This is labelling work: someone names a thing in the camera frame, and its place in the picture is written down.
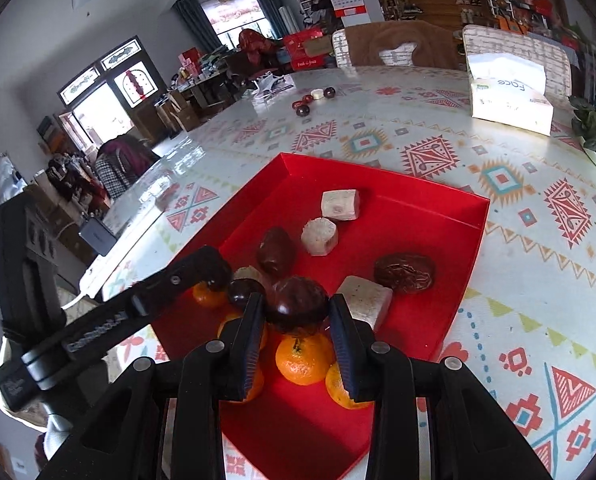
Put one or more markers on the plaid jacket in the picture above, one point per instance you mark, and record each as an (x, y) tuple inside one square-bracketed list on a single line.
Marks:
[(117, 170)]

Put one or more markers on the red cardboard box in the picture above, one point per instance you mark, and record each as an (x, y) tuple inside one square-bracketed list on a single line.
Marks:
[(305, 47)]

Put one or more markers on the person's left forearm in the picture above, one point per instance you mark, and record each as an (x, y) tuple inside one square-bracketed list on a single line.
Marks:
[(56, 435)]

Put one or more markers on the red patterned cloth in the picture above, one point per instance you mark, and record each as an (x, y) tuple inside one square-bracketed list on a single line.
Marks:
[(255, 42)]

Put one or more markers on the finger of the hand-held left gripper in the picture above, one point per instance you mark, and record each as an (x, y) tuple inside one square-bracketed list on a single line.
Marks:
[(192, 270)]

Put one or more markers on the grey power adapter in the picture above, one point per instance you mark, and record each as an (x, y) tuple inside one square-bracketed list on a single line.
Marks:
[(97, 235)]

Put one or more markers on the brown cloth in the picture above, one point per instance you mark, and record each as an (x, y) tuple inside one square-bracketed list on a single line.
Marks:
[(428, 42)]

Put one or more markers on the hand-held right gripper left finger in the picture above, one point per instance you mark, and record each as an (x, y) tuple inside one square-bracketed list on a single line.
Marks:
[(250, 345)]

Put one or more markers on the red tray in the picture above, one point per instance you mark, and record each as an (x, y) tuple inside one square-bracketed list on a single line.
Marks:
[(403, 210)]

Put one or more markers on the white patterned chair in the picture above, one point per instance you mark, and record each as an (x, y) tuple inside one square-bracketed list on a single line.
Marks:
[(339, 47), (528, 47)]

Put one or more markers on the grey curtain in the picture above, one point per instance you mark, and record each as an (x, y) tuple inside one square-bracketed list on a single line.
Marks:
[(195, 22), (268, 7)]

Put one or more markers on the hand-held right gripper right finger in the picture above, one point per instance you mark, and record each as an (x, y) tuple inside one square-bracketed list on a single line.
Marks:
[(345, 350)]

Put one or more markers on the white tissue box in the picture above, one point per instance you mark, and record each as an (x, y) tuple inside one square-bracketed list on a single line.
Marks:
[(508, 105)]

